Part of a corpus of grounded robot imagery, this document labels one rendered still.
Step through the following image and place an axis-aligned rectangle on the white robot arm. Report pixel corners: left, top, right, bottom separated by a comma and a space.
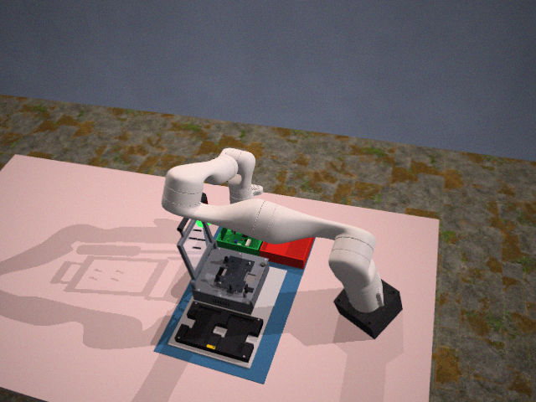
162, 148, 384, 312

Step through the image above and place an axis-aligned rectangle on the red open tray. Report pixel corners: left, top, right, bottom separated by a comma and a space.
260, 238, 314, 269

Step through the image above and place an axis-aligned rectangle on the green circuit board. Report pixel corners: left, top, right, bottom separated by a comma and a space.
231, 232, 255, 247

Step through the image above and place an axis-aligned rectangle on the green box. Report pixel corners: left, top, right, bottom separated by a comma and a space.
216, 227, 263, 256

